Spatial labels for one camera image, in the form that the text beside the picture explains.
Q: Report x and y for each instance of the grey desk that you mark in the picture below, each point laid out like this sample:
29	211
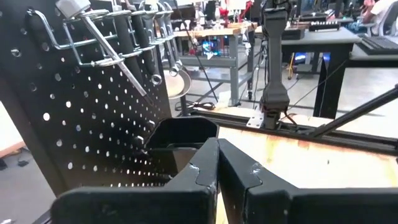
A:
320	35

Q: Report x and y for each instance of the wood-topped metal workbench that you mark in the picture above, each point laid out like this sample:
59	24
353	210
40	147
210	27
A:
217	31

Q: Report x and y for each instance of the large black plastic bin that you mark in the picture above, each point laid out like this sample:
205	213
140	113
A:
183	130

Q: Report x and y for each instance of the black aluminium table frame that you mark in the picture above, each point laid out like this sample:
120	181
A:
233	123

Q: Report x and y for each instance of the person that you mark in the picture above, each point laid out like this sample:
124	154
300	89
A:
379	12

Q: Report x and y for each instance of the black metal pegboard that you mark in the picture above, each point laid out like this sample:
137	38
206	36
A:
93	130

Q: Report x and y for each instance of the black keyboard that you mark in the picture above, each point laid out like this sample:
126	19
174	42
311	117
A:
377	43

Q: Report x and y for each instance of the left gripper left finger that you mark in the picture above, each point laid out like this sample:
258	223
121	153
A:
140	205

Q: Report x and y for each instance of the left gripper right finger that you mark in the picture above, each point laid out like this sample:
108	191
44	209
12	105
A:
295	208

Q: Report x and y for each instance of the chrome combination wrench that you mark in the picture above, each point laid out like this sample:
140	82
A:
172	59
154	62

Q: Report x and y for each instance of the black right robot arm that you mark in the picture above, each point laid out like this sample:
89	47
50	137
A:
275	77

